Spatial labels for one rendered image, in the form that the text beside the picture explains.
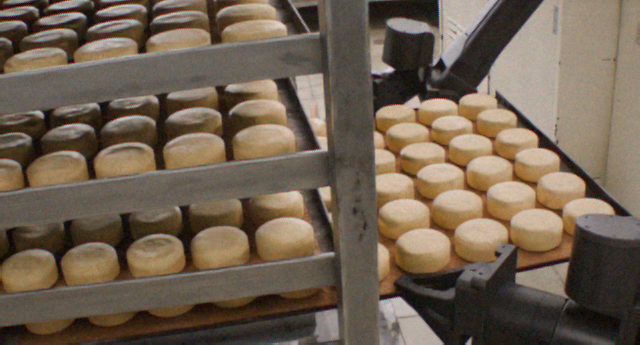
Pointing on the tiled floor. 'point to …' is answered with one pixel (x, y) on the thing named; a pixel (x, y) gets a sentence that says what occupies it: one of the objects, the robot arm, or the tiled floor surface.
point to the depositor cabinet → (553, 63)
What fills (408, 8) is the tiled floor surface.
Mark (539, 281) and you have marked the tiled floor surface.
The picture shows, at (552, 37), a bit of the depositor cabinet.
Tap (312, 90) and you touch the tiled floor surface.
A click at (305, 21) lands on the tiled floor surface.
